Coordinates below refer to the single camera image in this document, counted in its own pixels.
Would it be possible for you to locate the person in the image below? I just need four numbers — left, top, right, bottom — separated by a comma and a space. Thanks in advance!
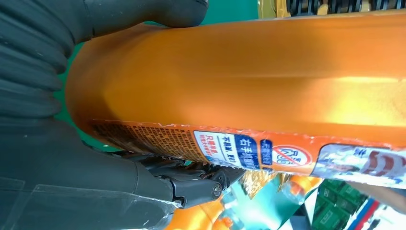
344, 181, 406, 215

